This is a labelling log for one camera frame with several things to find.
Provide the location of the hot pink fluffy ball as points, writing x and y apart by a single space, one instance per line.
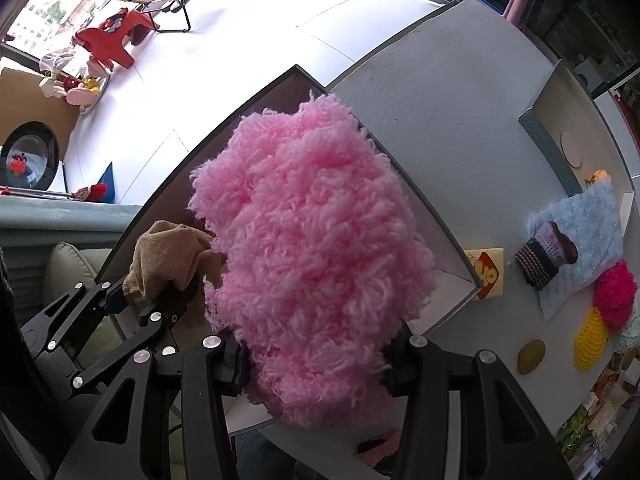
616 295

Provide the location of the brown cardboard sheet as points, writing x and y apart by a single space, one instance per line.
30 95

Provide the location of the pile of plush toys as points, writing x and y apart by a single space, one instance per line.
75 85

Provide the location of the small orange object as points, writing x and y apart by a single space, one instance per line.
600 176

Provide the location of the grey-rimmed tray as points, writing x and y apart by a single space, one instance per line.
545 140

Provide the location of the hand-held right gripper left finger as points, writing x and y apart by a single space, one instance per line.
240 367

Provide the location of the pale wooden round coaster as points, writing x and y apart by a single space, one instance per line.
571 147

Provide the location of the beige sofa cushion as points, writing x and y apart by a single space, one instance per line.
75 265

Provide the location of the grey storage box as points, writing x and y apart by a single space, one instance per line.
440 270

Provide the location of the purple striped knitted sock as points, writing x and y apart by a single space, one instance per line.
545 255

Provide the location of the light blue blanket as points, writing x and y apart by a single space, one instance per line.
595 220

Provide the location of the brown towel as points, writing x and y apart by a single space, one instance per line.
165 260

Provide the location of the pink fluffy yarn bundle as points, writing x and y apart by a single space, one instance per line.
310 260

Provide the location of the red tasselled toy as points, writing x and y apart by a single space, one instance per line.
92 192

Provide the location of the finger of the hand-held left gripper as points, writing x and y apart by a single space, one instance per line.
114 300
170 310

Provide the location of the yellow tissue packet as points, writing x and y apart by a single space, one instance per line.
485 272

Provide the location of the grey-blue upholstered ledge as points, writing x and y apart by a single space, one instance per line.
65 220

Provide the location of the brown round coaster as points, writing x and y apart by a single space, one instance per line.
531 356

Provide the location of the yellow knitted net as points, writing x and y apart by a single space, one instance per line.
591 340

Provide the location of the blue cloth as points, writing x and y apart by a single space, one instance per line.
107 185

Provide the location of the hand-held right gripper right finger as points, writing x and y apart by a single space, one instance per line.
405 375

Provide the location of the red plastic stool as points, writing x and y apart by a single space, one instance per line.
107 40

